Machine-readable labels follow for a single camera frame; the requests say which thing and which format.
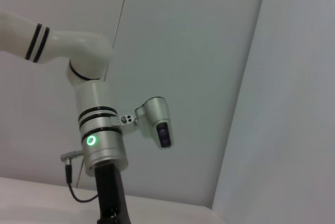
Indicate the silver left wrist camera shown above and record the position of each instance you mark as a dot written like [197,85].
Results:
[155,119]

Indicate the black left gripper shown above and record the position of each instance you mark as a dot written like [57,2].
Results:
[111,195]

